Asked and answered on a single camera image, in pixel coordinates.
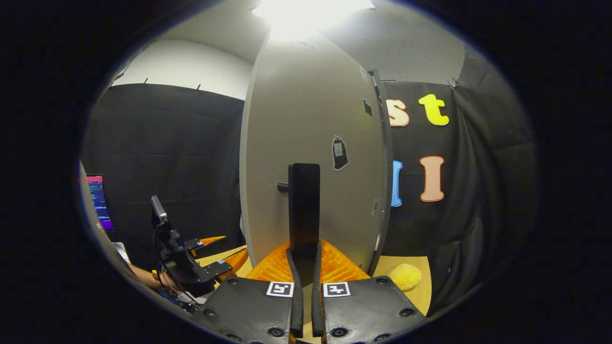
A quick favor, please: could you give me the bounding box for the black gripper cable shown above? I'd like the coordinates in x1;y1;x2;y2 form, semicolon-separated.
156;266;204;309

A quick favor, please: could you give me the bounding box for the grey cabinet door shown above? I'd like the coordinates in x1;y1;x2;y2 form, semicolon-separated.
239;32;386;287

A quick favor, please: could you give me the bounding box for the black backdrop cloth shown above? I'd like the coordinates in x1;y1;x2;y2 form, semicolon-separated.
80;44;540;317

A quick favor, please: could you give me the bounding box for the computer monitor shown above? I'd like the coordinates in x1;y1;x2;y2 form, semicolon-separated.
85;174;115;233

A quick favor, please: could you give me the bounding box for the yellow round sponge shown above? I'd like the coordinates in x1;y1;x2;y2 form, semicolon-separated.
386;263;423;291

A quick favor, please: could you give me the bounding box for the ceiling light panel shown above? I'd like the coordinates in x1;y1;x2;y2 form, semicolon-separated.
251;0;376;39

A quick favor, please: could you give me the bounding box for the dark grey cabinet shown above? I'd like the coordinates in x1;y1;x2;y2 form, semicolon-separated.
369;70;394;278

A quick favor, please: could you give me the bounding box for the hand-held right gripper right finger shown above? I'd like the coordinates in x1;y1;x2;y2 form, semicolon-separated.
312;239;428;344

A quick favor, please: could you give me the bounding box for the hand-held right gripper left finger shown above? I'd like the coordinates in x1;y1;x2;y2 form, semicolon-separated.
194;241;305;344

